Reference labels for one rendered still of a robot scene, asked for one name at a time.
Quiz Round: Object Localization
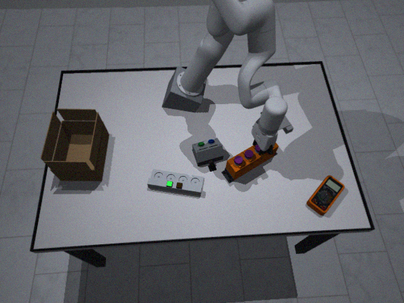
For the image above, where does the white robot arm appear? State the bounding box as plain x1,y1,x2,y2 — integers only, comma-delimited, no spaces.
176,0,294,134

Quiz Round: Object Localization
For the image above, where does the grey rectangular panel with round recesses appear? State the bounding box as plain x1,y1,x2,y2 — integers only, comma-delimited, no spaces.
147,169,204,196

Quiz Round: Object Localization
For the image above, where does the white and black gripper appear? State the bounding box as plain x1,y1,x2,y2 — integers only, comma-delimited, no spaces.
251,119,278,155

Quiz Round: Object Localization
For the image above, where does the orange digital multimeter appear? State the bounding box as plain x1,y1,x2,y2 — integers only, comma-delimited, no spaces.
307,175,345,215

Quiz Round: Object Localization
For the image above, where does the grey key housing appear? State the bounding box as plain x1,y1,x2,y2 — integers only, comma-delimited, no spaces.
192,138,223,172

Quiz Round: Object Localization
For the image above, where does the brown cardboard box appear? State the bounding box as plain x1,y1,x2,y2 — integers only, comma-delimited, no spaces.
41,109,109,181

